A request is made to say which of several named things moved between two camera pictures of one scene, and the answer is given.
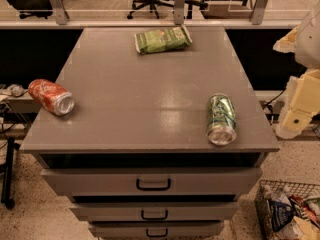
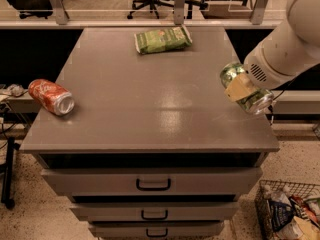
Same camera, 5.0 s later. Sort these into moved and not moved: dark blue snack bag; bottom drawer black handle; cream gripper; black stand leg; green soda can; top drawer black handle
Moved: green soda can; cream gripper
Not moved: bottom drawer black handle; top drawer black handle; black stand leg; dark blue snack bag
